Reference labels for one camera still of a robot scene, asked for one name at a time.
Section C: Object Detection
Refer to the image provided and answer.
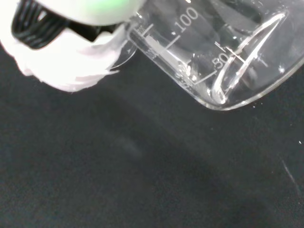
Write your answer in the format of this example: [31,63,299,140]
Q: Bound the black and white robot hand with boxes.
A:
[0,0,145,93]

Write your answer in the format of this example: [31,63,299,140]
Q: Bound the black bench cloth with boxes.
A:
[0,40,304,228]

